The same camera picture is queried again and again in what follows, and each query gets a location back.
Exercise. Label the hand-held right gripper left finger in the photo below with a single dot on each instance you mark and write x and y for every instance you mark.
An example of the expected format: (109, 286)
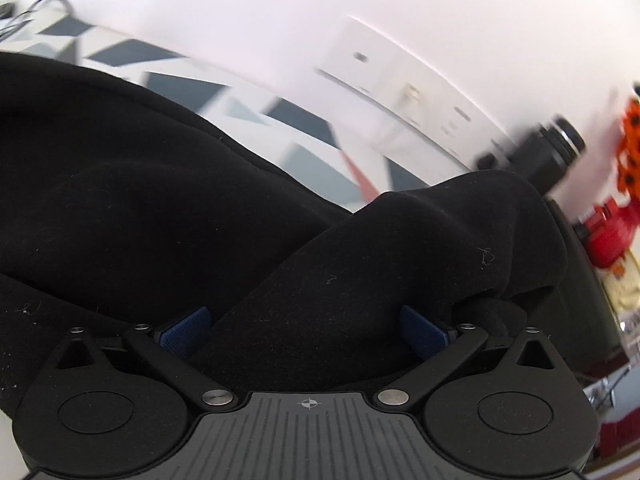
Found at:
(186, 331)

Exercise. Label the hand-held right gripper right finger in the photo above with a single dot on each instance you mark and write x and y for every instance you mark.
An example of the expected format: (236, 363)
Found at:
(424, 335)

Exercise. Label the black garment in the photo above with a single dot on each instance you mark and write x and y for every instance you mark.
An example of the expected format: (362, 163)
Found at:
(150, 200)

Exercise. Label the black box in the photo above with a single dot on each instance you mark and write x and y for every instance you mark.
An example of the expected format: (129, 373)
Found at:
(592, 310)

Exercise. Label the cream jar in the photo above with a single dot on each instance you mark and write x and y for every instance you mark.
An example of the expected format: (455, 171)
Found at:
(625, 290)

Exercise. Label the red vase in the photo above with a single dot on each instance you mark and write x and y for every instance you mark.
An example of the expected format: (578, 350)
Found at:
(610, 237)

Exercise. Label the black handheld device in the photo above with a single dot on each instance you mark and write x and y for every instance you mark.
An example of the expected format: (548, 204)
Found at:
(545, 152)

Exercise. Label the orange artificial flowers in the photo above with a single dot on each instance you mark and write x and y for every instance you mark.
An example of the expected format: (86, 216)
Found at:
(631, 145)

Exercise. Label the white wall socket panel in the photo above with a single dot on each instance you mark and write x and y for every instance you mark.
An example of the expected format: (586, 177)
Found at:
(400, 80)

